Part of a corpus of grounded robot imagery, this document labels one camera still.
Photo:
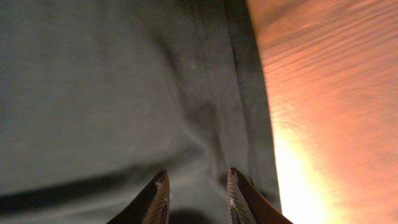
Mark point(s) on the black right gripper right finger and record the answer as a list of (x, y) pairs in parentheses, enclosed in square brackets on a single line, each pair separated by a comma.
[(247, 205)]

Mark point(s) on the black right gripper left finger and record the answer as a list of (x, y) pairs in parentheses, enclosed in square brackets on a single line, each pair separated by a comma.
[(150, 206)]

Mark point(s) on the black t-shirt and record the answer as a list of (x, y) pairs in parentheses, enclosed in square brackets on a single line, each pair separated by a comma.
[(97, 96)]

